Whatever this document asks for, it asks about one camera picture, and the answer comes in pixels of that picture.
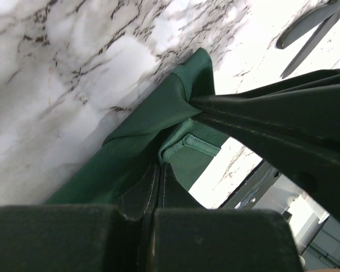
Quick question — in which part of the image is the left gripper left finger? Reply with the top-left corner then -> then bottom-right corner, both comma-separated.
0,164 -> 160,271

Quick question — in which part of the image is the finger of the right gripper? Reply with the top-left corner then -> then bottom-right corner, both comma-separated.
199,113 -> 340,222
191,69 -> 340,136

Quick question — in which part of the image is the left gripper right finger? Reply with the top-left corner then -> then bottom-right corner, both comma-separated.
147,163 -> 303,271

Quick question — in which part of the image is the dark green cloth napkin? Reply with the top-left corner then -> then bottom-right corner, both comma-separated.
48,49 -> 228,205

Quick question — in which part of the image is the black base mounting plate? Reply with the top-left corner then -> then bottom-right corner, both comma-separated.
219,160 -> 281,209

